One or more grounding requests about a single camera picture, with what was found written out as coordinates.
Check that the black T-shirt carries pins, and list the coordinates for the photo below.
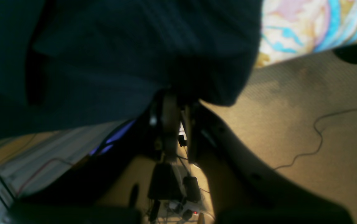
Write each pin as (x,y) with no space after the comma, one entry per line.
(72,63)

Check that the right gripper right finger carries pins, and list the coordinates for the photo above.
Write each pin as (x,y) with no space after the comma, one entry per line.
(245,190)

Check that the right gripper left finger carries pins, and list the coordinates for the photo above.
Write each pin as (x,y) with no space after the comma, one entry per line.
(164,120)

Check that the white power strip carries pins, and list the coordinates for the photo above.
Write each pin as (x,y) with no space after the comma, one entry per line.
(174,212)

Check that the patterned tablecloth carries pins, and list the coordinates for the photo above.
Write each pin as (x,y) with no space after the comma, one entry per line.
(294,28)

